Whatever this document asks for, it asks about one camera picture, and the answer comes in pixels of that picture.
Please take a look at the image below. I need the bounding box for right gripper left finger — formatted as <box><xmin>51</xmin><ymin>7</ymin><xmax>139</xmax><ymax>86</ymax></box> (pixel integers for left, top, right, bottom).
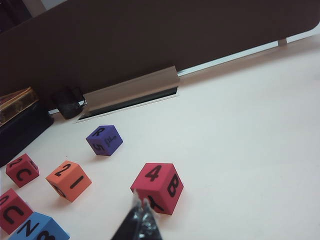
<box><xmin>111</xmin><ymin>189</ymin><xmax>143</xmax><ymax>240</ymax></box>

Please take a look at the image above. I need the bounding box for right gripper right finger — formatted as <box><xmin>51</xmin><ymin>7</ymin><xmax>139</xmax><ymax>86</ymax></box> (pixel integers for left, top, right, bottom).
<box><xmin>138</xmin><ymin>197</ymin><xmax>164</xmax><ymax>240</ymax></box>

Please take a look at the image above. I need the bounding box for red block with 4 Y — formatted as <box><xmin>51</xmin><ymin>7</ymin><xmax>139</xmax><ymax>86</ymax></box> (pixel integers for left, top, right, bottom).
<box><xmin>130</xmin><ymin>162</ymin><xmax>185</xmax><ymax>216</ymax></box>

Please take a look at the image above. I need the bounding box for orange block with 2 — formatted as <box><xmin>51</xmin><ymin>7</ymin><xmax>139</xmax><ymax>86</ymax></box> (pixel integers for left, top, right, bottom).
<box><xmin>45</xmin><ymin>160</ymin><xmax>93</xmax><ymax>202</ymax></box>

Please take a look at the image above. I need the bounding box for blue block with L 3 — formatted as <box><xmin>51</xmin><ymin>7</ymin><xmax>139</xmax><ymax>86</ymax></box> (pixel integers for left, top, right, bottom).
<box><xmin>7</xmin><ymin>211</ymin><xmax>71</xmax><ymax>240</ymax></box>

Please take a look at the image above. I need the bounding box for red block with 0 B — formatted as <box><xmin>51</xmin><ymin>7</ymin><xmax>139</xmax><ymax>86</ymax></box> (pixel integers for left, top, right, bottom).
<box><xmin>0</xmin><ymin>188</ymin><xmax>34</xmax><ymax>236</ymax></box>

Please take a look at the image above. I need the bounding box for red block with 5 C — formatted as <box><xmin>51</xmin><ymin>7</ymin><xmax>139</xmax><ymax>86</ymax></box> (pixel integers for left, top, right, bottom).
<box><xmin>5</xmin><ymin>153</ymin><xmax>40</xmax><ymax>188</ymax></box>

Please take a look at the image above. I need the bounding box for purple block with R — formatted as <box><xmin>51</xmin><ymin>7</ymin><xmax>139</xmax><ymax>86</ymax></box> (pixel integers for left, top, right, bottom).
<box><xmin>85</xmin><ymin>124</ymin><xmax>124</xmax><ymax>157</ymax></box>

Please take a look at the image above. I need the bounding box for black mug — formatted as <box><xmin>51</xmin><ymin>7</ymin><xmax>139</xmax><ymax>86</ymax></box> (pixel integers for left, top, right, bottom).
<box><xmin>51</xmin><ymin>86</ymin><xmax>88</xmax><ymax>120</ymax></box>

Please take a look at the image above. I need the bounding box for dark blue case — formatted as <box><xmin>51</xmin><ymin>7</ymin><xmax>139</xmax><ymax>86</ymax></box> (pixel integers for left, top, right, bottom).
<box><xmin>0</xmin><ymin>101</ymin><xmax>55</xmax><ymax>168</ymax></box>

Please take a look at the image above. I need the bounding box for yellow patterned box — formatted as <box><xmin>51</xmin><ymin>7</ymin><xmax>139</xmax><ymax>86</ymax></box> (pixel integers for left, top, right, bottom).
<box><xmin>0</xmin><ymin>86</ymin><xmax>40</xmax><ymax>126</ymax></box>

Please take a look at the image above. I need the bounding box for brown desk partition panel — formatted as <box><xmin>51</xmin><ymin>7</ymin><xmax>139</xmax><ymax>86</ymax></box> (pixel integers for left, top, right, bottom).
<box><xmin>0</xmin><ymin>0</ymin><xmax>320</xmax><ymax>118</ymax></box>

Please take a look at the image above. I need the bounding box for beige cable tray flap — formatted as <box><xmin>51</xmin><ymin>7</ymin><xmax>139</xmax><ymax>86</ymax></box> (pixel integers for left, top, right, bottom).
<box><xmin>84</xmin><ymin>65</ymin><xmax>180</xmax><ymax>113</ymax></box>

